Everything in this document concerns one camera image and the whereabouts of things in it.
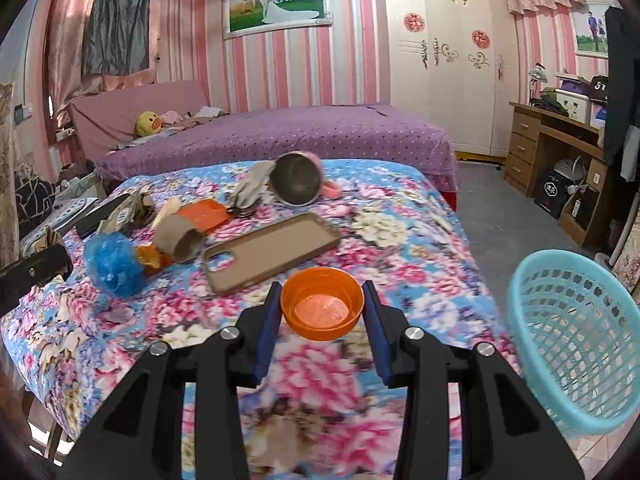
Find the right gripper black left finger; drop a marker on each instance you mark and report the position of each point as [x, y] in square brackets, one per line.
[136, 434]

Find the blue plastic bag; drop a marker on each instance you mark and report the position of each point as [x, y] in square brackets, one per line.
[113, 266]

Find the orange peel piece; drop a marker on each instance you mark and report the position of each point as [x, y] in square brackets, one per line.
[152, 259]

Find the black smartphone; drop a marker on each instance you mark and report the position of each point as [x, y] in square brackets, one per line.
[90, 223]

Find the light blue laundry basket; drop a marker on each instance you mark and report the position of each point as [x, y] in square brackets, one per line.
[575, 329]

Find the floral blue bed sheet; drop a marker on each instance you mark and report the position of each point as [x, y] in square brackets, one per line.
[322, 412]

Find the pink sofa headboard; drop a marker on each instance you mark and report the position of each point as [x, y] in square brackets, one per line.
[105, 120]

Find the orange flat plastic sheet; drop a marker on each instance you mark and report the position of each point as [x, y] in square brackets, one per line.
[206, 215]

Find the yellow duck plush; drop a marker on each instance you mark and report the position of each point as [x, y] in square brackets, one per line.
[148, 124]

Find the brown phone case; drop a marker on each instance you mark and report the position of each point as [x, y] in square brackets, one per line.
[264, 253]

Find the floral beige curtain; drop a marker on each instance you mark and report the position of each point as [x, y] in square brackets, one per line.
[626, 267]

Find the grey folded cloth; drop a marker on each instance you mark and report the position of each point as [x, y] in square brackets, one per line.
[247, 192]

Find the black box under desk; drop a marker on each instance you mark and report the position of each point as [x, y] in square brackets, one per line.
[552, 192]

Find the grey window curtain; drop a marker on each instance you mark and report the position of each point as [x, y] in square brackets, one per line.
[116, 38]

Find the white appliance under desk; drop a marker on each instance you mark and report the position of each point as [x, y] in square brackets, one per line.
[571, 169]

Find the wooden desk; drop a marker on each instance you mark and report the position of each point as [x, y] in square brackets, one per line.
[539, 139]

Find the purple dotted bed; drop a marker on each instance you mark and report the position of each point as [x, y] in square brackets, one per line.
[372, 131]

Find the white storage box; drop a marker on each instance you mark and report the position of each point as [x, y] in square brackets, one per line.
[578, 106]

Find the desk lamp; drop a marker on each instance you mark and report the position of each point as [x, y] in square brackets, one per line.
[537, 77]

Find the framed wedding photo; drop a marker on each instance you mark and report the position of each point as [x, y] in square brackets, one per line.
[246, 17]

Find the white wardrobe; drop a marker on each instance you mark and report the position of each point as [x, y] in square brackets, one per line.
[454, 63]

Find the black hanging coat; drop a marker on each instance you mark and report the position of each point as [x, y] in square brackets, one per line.
[623, 80]

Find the small framed couple photo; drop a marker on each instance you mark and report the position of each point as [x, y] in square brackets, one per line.
[590, 35]

